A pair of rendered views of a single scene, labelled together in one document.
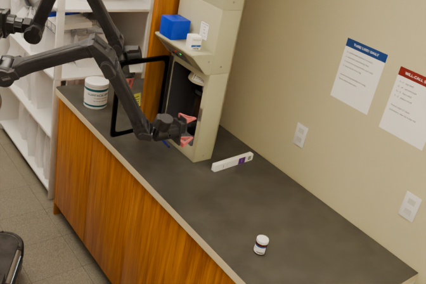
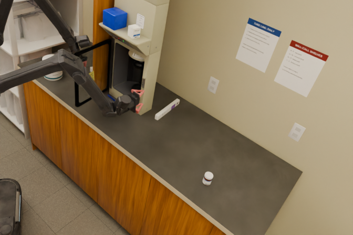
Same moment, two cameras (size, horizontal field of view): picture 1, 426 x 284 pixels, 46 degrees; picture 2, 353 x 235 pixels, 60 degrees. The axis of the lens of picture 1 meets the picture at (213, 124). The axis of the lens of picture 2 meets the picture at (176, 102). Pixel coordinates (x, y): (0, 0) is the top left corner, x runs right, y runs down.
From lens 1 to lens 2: 63 cm
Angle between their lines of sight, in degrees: 18
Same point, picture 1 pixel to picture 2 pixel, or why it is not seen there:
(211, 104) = (150, 74)
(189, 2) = not seen: outside the picture
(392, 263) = (287, 168)
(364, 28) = (262, 11)
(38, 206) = (19, 146)
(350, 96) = (251, 60)
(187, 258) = (153, 190)
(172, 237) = (138, 175)
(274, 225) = (209, 157)
